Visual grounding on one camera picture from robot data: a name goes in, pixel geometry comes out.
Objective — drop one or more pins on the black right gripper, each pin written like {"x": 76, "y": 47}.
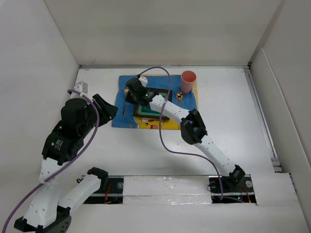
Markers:
{"x": 128, "y": 99}

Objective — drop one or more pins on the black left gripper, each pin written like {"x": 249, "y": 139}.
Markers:
{"x": 108, "y": 110}

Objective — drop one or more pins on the gold fork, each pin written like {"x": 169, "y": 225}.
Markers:
{"x": 125, "y": 102}

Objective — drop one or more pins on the green square ceramic plate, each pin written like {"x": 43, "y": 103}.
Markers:
{"x": 144, "y": 111}

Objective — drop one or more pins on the blue Pikachu placemat cloth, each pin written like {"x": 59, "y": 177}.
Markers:
{"x": 189, "y": 102}

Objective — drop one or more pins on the gold spoon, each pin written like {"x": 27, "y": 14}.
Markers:
{"x": 179, "y": 97}

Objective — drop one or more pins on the pink plastic cup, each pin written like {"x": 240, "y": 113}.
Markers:
{"x": 188, "y": 78}

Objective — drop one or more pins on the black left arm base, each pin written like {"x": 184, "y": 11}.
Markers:
{"x": 113, "y": 194}

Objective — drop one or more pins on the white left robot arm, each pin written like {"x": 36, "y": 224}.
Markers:
{"x": 64, "y": 145}

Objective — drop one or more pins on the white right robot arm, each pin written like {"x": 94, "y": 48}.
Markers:
{"x": 192, "y": 127}

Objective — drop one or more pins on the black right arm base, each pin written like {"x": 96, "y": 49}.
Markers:
{"x": 242, "y": 194}

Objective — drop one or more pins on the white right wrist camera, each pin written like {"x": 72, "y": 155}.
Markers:
{"x": 143, "y": 80}

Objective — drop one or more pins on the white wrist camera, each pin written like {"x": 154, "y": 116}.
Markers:
{"x": 81, "y": 87}
{"x": 143, "y": 80}

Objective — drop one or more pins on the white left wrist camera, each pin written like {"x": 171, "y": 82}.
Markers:
{"x": 81, "y": 87}

